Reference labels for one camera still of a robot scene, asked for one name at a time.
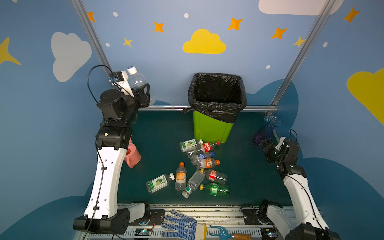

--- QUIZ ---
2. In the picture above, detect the clear ribbed water bottle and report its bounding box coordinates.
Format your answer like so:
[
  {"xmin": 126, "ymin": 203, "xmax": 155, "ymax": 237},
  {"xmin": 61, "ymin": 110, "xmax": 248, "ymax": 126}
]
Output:
[{"xmin": 127, "ymin": 66, "xmax": 156, "ymax": 106}]

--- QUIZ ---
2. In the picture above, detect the green Sprite bottle yellow cap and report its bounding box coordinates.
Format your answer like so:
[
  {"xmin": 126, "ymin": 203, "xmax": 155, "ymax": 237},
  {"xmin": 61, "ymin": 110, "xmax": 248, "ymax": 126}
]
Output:
[{"xmin": 200, "ymin": 183, "xmax": 230, "ymax": 197}]

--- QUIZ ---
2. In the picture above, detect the orange red label bottle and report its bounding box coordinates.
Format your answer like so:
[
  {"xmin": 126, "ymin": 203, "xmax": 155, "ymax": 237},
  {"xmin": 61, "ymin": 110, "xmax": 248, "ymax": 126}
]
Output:
[{"xmin": 196, "ymin": 158, "xmax": 220, "ymax": 170}]

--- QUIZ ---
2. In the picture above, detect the clear bottle green label front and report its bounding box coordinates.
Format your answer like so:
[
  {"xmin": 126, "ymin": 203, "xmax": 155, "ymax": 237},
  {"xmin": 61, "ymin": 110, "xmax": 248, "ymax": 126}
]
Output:
[{"xmin": 182, "ymin": 169, "xmax": 205, "ymax": 199}]

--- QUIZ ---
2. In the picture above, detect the large lime label bottle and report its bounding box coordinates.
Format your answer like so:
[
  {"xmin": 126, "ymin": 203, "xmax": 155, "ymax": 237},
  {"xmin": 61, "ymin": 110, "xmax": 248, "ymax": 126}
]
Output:
[{"xmin": 146, "ymin": 173, "xmax": 175, "ymax": 194}]

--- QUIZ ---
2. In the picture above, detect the orange label bottle front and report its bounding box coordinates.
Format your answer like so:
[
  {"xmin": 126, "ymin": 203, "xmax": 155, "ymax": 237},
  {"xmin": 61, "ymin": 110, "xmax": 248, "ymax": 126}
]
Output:
[{"xmin": 175, "ymin": 163, "xmax": 187, "ymax": 191}]

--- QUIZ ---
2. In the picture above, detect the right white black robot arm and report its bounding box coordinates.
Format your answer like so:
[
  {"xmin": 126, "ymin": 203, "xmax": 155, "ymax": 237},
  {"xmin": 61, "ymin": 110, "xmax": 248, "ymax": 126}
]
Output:
[{"xmin": 258, "ymin": 137, "xmax": 340, "ymax": 240}]

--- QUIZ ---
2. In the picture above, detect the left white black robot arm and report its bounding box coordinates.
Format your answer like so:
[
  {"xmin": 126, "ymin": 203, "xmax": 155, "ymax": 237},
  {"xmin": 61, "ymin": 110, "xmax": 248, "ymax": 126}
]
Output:
[{"xmin": 73, "ymin": 89, "xmax": 150, "ymax": 235}]

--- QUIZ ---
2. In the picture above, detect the lime label bottle near bin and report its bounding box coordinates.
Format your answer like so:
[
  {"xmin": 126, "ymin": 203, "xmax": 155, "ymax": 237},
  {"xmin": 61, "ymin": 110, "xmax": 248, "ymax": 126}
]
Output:
[{"xmin": 180, "ymin": 139, "xmax": 203, "ymax": 153}]

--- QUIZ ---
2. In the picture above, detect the green plastic trash bin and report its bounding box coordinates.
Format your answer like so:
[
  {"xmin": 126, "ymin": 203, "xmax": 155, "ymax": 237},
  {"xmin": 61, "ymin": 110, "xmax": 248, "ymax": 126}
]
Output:
[{"xmin": 193, "ymin": 111, "xmax": 234, "ymax": 144}]

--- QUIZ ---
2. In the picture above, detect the black bin liner bag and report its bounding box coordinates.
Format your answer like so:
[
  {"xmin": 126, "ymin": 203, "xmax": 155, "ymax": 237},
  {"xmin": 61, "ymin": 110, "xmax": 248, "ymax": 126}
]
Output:
[{"xmin": 182, "ymin": 73, "xmax": 247, "ymax": 124}]

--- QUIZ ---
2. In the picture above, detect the purple glass vase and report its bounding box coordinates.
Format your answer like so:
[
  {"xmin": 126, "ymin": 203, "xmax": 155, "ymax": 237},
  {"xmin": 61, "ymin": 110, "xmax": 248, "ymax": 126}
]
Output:
[{"xmin": 254, "ymin": 115, "xmax": 282, "ymax": 145}]

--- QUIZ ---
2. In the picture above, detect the pink plastic watering can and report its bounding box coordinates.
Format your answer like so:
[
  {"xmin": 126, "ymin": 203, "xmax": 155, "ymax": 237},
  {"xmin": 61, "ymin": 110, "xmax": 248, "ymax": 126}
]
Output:
[{"xmin": 125, "ymin": 139, "xmax": 142, "ymax": 169}]

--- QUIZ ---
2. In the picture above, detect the red label bottle lying front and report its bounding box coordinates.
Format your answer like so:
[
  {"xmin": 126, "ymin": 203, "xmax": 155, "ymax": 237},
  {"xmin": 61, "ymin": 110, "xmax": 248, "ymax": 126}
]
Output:
[{"xmin": 205, "ymin": 169, "xmax": 228, "ymax": 185}]

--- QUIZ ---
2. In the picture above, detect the red cola bottle lying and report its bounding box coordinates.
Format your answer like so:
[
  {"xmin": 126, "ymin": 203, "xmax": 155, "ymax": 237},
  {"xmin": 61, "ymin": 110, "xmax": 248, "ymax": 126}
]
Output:
[{"xmin": 187, "ymin": 141, "xmax": 221, "ymax": 158}]

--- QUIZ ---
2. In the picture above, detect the right green circuit board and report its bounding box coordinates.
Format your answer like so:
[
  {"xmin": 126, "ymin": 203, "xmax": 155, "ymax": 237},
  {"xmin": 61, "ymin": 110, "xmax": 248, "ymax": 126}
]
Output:
[{"xmin": 261, "ymin": 228, "xmax": 279, "ymax": 240}]

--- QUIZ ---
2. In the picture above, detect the green circuit board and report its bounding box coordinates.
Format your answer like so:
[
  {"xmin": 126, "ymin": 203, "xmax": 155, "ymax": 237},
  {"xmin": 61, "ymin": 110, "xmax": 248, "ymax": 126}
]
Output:
[
  {"xmin": 134, "ymin": 229, "xmax": 153, "ymax": 237},
  {"xmin": 261, "ymin": 228, "xmax": 279, "ymax": 240}
]

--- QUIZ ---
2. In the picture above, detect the blue dotted work glove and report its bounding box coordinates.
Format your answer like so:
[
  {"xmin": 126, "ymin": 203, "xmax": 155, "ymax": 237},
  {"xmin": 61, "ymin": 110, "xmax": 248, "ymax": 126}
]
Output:
[{"xmin": 161, "ymin": 209, "xmax": 207, "ymax": 240}]

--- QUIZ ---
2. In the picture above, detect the left green circuit board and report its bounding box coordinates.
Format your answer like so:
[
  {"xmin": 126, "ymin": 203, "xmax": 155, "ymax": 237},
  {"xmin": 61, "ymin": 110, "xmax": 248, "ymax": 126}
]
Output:
[{"xmin": 134, "ymin": 229, "xmax": 153, "ymax": 237}]

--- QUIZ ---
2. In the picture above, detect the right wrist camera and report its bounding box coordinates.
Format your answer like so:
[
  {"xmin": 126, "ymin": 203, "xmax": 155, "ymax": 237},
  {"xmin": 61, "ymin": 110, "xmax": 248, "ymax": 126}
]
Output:
[{"xmin": 275, "ymin": 137, "xmax": 286, "ymax": 150}]

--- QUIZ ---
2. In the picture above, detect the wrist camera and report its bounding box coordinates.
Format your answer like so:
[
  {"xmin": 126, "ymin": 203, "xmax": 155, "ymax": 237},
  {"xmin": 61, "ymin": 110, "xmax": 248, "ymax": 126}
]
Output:
[
  {"xmin": 110, "ymin": 71, "xmax": 134, "ymax": 97},
  {"xmin": 275, "ymin": 137, "xmax": 286, "ymax": 150}
]

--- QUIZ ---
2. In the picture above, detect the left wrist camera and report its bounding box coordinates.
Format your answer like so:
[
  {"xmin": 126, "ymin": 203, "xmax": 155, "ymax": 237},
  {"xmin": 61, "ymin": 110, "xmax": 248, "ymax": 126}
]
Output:
[{"xmin": 110, "ymin": 71, "xmax": 134, "ymax": 97}]

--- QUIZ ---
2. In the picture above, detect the aluminium back frame rail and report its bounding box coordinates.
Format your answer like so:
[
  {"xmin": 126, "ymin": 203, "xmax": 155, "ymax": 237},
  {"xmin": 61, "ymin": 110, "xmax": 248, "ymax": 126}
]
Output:
[{"xmin": 137, "ymin": 104, "xmax": 279, "ymax": 112}]

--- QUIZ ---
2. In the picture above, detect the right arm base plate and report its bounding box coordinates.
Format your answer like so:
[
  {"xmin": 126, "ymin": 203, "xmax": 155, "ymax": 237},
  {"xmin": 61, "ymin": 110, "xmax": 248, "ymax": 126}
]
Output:
[{"xmin": 240, "ymin": 206, "xmax": 269, "ymax": 225}]

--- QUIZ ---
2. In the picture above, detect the teal garden fork wooden handle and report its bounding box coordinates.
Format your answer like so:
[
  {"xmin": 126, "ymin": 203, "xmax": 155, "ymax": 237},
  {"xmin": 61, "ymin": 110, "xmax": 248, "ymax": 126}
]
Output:
[{"xmin": 210, "ymin": 225, "xmax": 252, "ymax": 240}]

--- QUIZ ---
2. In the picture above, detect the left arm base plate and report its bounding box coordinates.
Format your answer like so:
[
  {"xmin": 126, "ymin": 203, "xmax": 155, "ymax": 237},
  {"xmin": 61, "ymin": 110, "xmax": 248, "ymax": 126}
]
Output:
[{"xmin": 129, "ymin": 209, "xmax": 166, "ymax": 227}]

